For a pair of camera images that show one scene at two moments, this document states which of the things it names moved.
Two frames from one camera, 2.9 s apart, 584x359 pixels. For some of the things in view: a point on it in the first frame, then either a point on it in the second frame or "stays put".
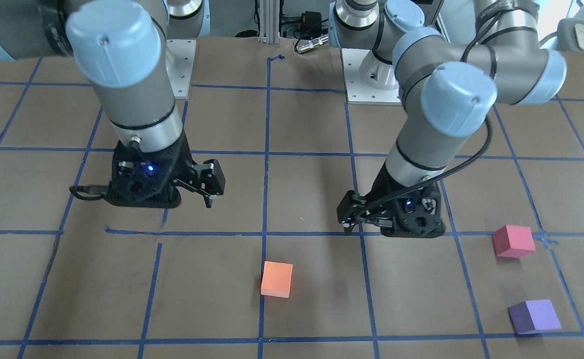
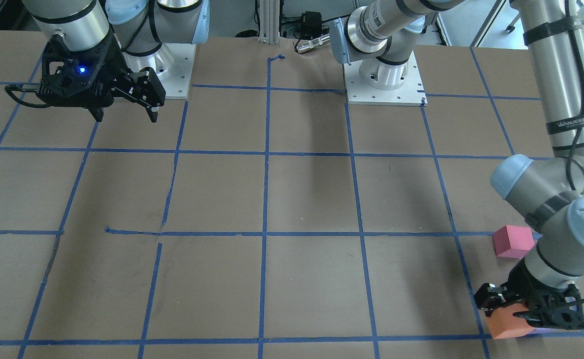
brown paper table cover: x=521 y=270 stays put
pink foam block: x=511 y=241 stays put
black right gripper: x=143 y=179 → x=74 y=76
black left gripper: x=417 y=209 → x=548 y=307
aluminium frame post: x=269 y=22 stays put
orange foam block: x=276 y=279 → x=503 y=324
